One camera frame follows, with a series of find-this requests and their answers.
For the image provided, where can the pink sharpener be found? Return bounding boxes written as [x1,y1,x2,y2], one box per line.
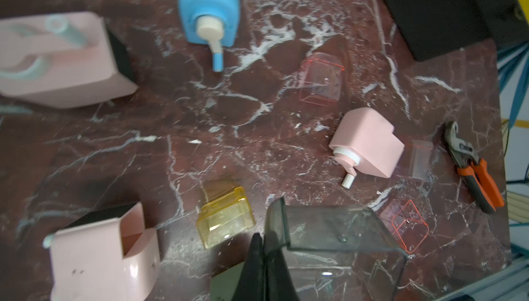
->
[1,12,138,109]
[329,108,404,189]
[43,201,161,300]

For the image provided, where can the pink sharpener front left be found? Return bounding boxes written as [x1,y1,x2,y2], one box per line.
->
[43,201,161,300]

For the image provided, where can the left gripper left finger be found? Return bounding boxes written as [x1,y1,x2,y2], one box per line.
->
[231,233,265,301]

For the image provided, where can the yellow black toolbox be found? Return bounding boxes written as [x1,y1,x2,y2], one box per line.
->
[383,0,528,61]

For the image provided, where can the clear tray right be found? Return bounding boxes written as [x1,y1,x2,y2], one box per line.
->
[409,140,433,181]

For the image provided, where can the blue pencil sharpener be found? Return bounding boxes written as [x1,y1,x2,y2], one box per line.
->
[179,0,241,72]

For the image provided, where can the dark transparent tray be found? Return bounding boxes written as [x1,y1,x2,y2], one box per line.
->
[264,199,407,300]

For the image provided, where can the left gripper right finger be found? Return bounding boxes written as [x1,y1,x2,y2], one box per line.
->
[264,249,299,301]

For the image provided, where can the pink sharpener right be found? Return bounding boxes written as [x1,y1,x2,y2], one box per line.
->
[329,108,404,189]

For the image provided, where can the red transparent tray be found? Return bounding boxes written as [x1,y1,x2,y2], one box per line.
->
[379,199,430,254]

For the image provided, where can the yellow transparent tray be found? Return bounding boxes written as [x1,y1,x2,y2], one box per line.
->
[196,186,256,250]

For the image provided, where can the pink sharpener back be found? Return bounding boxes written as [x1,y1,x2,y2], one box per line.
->
[1,12,138,109]

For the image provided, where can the orange handled pliers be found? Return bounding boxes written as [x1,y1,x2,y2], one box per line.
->
[443,121,505,214]

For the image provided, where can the green pencil sharpener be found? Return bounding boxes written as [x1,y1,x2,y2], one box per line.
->
[209,262,245,301]

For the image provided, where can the clear pink tray back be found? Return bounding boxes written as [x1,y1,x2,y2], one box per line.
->
[299,52,345,106]

